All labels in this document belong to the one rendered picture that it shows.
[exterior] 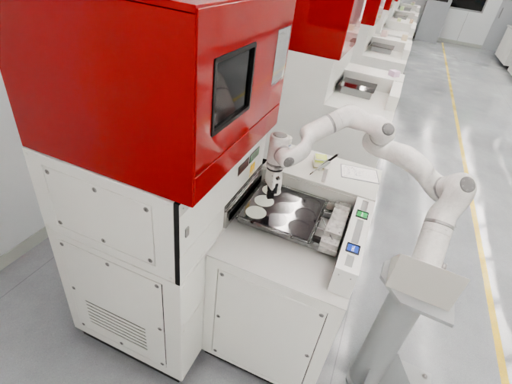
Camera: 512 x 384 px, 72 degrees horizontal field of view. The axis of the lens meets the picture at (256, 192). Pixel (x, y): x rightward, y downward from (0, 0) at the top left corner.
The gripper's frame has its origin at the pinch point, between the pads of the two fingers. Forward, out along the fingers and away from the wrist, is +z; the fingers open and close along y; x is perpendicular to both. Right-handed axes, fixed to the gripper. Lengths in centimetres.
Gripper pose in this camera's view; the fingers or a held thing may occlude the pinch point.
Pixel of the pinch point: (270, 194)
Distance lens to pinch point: 169.3
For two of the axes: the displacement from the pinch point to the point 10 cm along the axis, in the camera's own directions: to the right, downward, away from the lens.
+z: -1.1, 8.1, 5.7
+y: -3.1, -5.7, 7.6
